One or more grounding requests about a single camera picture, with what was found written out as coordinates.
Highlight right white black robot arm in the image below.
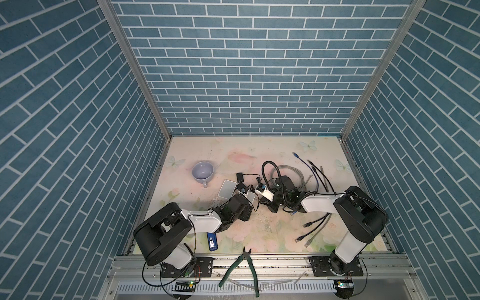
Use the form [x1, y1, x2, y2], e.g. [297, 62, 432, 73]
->
[255, 179, 388, 276]

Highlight blue black handheld tool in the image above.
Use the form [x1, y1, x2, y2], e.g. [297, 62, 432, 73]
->
[207, 232, 219, 252]

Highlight black power adapter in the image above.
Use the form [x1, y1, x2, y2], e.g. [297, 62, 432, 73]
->
[236, 172, 245, 183]

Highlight aluminium front rail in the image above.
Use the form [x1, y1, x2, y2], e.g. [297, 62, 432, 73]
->
[99, 253, 428, 300]

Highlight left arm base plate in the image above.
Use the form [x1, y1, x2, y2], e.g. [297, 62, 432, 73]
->
[161, 257, 213, 278]

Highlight green handled pliers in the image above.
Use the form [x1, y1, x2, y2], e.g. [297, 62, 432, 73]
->
[218, 247, 261, 299]

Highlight black ethernet cable lower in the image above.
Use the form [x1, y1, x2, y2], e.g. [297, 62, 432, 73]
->
[295, 213, 333, 243]

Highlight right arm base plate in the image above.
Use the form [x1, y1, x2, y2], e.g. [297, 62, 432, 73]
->
[309, 253, 364, 277]

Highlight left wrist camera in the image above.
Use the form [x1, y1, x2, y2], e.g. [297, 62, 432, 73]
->
[236, 182, 249, 194]

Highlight blue ethernet cable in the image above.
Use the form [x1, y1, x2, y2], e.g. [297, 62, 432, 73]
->
[290, 151, 320, 215]

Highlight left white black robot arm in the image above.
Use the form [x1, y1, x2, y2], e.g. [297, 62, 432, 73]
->
[133, 194, 253, 277]

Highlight lavender ceramic cup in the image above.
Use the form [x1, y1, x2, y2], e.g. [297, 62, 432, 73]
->
[192, 161, 215, 188]

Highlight controller board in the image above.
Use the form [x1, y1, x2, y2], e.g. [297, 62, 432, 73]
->
[334, 279, 355, 295]
[171, 282, 197, 300]

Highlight left controller board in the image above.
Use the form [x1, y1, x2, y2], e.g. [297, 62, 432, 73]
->
[171, 282, 197, 300]

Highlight right controller board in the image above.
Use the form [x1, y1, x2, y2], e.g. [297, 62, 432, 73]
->
[334, 279, 355, 295]

